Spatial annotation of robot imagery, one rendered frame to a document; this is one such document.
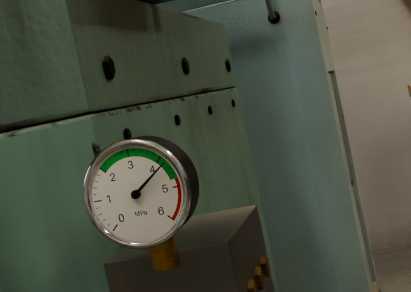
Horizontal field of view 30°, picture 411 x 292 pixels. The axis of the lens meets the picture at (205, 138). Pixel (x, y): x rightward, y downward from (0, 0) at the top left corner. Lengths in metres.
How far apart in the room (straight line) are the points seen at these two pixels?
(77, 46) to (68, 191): 0.10
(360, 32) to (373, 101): 0.26
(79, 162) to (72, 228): 0.04
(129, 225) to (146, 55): 0.25
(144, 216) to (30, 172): 0.12
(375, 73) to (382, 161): 0.33
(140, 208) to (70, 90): 0.11
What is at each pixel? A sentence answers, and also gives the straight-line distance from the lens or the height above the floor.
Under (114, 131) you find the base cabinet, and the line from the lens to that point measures 0.54.
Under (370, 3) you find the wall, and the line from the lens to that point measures 2.90.
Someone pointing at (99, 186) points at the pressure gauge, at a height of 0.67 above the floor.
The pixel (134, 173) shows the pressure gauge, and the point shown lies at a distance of 0.43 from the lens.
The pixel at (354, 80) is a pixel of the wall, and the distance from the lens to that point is 2.90.
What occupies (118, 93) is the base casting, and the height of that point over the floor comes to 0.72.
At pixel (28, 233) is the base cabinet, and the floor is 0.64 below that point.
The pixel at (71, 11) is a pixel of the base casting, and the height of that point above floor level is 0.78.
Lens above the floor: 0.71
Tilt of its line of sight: 3 degrees down
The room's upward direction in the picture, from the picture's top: 12 degrees counter-clockwise
